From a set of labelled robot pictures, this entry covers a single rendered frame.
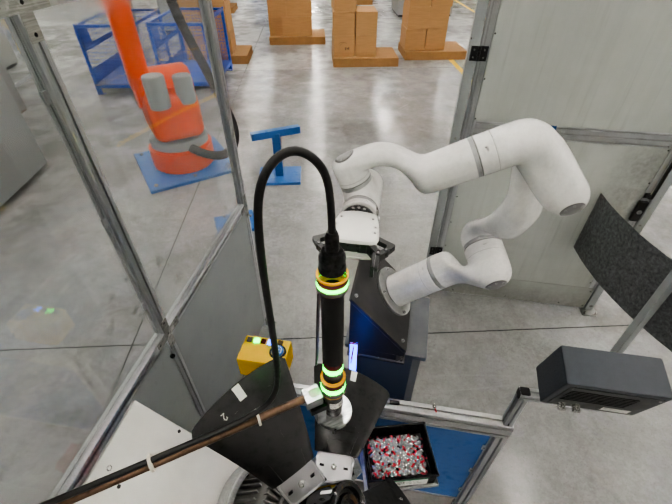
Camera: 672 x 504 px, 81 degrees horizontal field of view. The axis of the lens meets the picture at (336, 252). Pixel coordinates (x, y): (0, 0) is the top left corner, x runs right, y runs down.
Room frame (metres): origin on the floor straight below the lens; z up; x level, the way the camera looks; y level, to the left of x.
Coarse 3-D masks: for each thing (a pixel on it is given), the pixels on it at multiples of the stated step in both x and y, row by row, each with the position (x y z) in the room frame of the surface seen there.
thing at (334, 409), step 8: (336, 232) 0.37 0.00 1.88; (328, 240) 0.36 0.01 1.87; (336, 240) 0.36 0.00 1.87; (328, 248) 0.36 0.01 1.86; (336, 248) 0.36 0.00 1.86; (320, 256) 0.36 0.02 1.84; (328, 256) 0.36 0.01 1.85; (336, 256) 0.36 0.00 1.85; (344, 256) 0.37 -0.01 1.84; (320, 264) 0.36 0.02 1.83; (328, 264) 0.35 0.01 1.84; (336, 264) 0.35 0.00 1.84; (344, 264) 0.36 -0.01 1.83; (320, 272) 0.36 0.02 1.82; (328, 272) 0.35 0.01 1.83; (336, 272) 0.35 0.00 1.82; (344, 272) 0.36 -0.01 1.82; (328, 400) 0.36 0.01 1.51; (336, 400) 0.35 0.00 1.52; (328, 408) 0.36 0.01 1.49; (336, 408) 0.35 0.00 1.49; (336, 416) 0.36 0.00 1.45
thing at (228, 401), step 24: (240, 384) 0.43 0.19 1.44; (264, 384) 0.44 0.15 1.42; (288, 384) 0.45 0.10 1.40; (216, 408) 0.38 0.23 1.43; (240, 408) 0.39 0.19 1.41; (192, 432) 0.34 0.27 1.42; (240, 432) 0.36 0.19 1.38; (264, 432) 0.37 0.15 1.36; (288, 432) 0.38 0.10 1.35; (240, 456) 0.33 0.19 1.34; (264, 456) 0.34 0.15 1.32; (288, 456) 0.34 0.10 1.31; (312, 456) 0.35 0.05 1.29; (264, 480) 0.31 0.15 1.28
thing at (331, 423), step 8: (304, 392) 0.36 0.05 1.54; (320, 392) 0.36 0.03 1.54; (312, 400) 0.34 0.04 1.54; (320, 400) 0.34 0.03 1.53; (344, 400) 0.39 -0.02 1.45; (312, 408) 0.34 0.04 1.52; (320, 408) 0.34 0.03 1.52; (344, 408) 0.37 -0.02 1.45; (320, 416) 0.34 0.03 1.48; (328, 416) 0.36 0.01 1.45; (344, 416) 0.36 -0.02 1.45; (320, 424) 0.34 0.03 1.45; (328, 424) 0.34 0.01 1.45; (336, 424) 0.34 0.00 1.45; (344, 424) 0.34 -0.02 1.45
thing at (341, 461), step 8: (320, 456) 0.39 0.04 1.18; (328, 456) 0.39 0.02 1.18; (336, 456) 0.39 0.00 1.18; (344, 456) 0.39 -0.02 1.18; (328, 464) 0.38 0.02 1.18; (336, 464) 0.38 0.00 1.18; (344, 464) 0.38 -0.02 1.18; (352, 464) 0.38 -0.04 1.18; (328, 472) 0.36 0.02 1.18; (336, 472) 0.36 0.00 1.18; (344, 472) 0.36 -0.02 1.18; (352, 472) 0.36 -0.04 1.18; (328, 480) 0.34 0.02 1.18
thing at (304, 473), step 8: (312, 464) 0.34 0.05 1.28; (296, 472) 0.33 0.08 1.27; (304, 472) 0.33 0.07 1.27; (312, 472) 0.33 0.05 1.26; (320, 472) 0.33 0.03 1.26; (288, 480) 0.31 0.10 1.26; (296, 480) 0.32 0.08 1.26; (304, 480) 0.32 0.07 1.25; (312, 480) 0.32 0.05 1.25; (320, 480) 0.32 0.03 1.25; (280, 488) 0.30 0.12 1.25; (288, 488) 0.30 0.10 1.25; (296, 488) 0.31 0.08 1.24; (304, 488) 0.31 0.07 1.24; (312, 488) 0.31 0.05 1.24; (288, 496) 0.29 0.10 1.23; (296, 496) 0.29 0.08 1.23; (304, 496) 0.30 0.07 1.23
